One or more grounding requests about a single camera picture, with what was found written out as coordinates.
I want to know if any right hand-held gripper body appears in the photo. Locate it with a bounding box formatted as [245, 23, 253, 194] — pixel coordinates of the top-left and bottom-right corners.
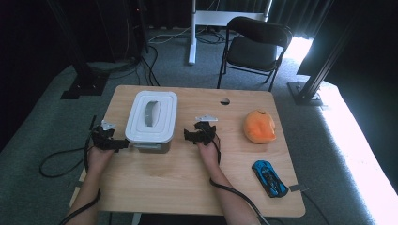
[192, 113, 219, 146]

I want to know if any grey translucent storage box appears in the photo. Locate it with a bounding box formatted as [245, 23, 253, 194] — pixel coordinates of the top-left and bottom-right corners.
[129, 139, 174, 155]

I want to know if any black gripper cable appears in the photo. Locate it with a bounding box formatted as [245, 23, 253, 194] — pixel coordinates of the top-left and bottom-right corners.
[58, 134, 102, 225]
[208, 134, 271, 225]

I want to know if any black folding chair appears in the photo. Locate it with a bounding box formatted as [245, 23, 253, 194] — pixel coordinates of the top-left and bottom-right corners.
[216, 16, 294, 93]

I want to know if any person's right hand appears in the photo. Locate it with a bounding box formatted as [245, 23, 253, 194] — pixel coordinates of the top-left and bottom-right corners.
[196, 140, 222, 173]

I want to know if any blue toy car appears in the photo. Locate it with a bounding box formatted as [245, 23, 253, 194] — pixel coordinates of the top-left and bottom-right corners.
[251, 159, 289, 199]

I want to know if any grey tape piece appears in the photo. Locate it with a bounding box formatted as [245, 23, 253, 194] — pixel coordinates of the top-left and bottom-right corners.
[288, 184, 310, 193]

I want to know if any dark curtain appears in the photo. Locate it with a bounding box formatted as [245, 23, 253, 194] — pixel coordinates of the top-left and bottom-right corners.
[297, 0, 398, 191]
[271, 0, 332, 38]

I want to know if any white floor cable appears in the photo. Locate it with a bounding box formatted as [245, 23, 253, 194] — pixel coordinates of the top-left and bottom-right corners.
[147, 25, 192, 45]

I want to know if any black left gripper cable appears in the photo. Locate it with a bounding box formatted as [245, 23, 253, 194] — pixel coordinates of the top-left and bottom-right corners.
[58, 134, 102, 225]

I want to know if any white lid with grey handle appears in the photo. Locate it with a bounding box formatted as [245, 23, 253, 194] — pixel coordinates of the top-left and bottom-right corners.
[124, 90, 178, 144]

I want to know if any thin black cable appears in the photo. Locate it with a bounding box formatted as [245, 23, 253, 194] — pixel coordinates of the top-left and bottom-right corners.
[301, 190, 331, 225]

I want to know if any white desk frame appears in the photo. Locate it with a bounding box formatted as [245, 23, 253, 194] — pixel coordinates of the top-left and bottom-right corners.
[187, 0, 274, 66]

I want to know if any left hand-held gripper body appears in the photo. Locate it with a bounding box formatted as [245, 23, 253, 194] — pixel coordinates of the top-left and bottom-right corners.
[89, 120, 117, 152]

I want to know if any dark equipment rack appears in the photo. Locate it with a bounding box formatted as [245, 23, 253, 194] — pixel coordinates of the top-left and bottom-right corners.
[90, 0, 149, 62]

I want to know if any person's left hand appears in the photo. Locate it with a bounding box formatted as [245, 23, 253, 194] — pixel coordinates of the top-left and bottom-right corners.
[87, 145, 115, 173]

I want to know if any black metal stand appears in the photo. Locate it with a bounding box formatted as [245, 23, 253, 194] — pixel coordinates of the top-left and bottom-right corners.
[46, 0, 111, 100]
[286, 0, 358, 107]

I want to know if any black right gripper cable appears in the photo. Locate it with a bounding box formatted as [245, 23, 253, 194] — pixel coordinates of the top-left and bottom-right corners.
[208, 134, 271, 225]

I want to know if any black cable bundle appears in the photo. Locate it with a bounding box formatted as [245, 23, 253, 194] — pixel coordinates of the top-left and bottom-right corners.
[106, 45, 161, 87]

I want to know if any orange plush toy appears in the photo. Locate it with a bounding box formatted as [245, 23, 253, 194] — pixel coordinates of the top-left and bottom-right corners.
[243, 109, 278, 144]

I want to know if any black looped floor cable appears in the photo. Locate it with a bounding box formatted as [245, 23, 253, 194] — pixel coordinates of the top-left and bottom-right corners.
[38, 146, 93, 178]

